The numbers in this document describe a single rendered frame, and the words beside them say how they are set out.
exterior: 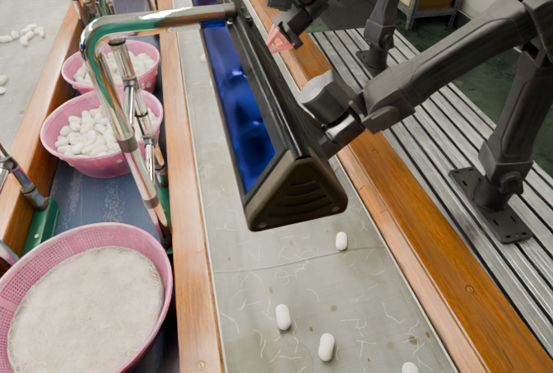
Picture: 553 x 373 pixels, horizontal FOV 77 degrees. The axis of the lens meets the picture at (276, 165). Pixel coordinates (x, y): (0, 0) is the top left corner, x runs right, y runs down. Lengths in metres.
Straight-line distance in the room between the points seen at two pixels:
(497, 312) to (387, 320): 0.15
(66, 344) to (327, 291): 0.39
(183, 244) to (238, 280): 0.11
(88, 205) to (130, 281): 0.26
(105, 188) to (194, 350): 0.47
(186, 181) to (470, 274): 0.51
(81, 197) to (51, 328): 0.32
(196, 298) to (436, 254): 0.38
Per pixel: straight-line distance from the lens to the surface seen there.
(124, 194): 0.84
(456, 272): 0.63
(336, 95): 0.57
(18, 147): 0.93
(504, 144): 0.73
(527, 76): 0.66
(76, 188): 0.90
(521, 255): 0.83
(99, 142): 0.88
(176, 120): 0.85
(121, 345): 0.60
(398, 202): 0.68
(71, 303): 0.66
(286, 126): 0.24
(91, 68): 0.43
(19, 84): 1.22
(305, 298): 0.57
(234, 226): 0.64
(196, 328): 0.54
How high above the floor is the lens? 1.26
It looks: 45 degrees down
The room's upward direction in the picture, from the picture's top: straight up
